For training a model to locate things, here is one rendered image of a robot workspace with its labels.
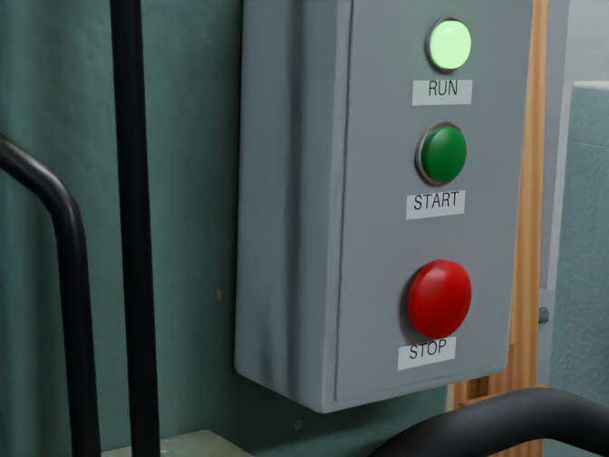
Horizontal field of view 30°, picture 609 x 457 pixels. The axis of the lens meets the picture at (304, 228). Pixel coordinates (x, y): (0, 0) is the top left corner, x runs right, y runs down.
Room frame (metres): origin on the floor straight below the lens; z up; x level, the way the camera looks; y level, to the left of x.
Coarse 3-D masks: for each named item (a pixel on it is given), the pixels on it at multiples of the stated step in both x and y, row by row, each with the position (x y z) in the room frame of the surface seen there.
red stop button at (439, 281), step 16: (432, 272) 0.41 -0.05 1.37; (448, 272) 0.41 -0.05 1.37; (464, 272) 0.42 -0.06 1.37; (416, 288) 0.41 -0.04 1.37; (432, 288) 0.41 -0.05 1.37; (448, 288) 0.41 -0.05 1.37; (464, 288) 0.42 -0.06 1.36; (416, 304) 0.41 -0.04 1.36; (432, 304) 0.41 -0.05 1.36; (448, 304) 0.41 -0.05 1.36; (464, 304) 0.42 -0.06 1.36; (416, 320) 0.41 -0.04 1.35; (432, 320) 0.41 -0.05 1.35; (448, 320) 0.41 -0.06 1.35; (432, 336) 0.41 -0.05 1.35
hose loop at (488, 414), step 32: (448, 416) 0.47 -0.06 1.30; (480, 416) 0.47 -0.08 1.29; (512, 416) 0.48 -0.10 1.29; (544, 416) 0.49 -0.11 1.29; (576, 416) 0.51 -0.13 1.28; (608, 416) 0.53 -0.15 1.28; (384, 448) 0.45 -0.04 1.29; (416, 448) 0.44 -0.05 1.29; (448, 448) 0.45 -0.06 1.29; (480, 448) 0.46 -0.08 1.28; (608, 448) 0.53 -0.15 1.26
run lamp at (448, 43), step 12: (432, 24) 0.42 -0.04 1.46; (444, 24) 0.42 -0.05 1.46; (456, 24) 0.42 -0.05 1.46; (432, 36) 0.41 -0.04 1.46; (444, 36) 0.41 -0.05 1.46; (456, 36) 0.42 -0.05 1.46; (468, 36) 0.42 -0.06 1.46; (432, 48) 0.41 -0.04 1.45; (444, 48) 0.41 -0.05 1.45; (456, 48) 0.42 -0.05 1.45; (468, 48) 0.42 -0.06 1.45; (432, 60) 0.41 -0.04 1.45; (444, 60) 0.41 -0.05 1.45; (456, 60) 0.42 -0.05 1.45
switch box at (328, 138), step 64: (256, 0) 0.43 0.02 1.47; (320, 0) 0.40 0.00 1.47; (384, 0) 0.40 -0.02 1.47; (448, 0) 0.42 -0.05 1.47; (512, 0) 0.44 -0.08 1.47; (256, 64) 0.43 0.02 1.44; (320, 64) 0.40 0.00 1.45; (384, 64) 0.40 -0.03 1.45; (512, 64) 0.44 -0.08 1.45; (256, 128) 0.43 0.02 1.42; (320, 128) 0.40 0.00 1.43; (384, 128) 0.40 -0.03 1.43; (512, 128) 0.45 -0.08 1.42; (256, 192) 0.43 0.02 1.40; (320, 192) 0.40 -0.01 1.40; (384, 192) 0.41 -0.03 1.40; (512, 192) 0.45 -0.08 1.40; (256, 256) 0.43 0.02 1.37; (320, 256) 0.40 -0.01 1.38; (384, 256) 0.41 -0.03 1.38; (448, 256) 0.43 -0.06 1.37; (512, 256) 0.45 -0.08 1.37; (256, 320) 0.43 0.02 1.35; (320, 320) 0.39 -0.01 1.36; (384, 320) 0.41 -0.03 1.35; (320, 384) 0.39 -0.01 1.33; (384, 384) 0.41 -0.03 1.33
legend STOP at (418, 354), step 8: (424, 344) 0.42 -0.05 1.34; (432, 344) 0.42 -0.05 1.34; (440, 344) 0.43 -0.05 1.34; (448, 344) 0.43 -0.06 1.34; (400, 352) 0.41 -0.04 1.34; (408, 352) 0.41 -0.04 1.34; (416, 352) 0.42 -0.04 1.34; (424, 352) 0.42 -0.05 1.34; (432, 352) 0.42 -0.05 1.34; (440, 352) 0.43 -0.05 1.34; (448, 352) 0.43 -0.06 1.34; (400, 360) 0.41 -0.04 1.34; (408, 360) 0.42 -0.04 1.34; (416, 360) 0.42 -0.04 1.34; (424, 360) 0.42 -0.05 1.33; (432, 360) 0.42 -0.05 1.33; (440, 360) 0.43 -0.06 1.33; (400, 368) 0.41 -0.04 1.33
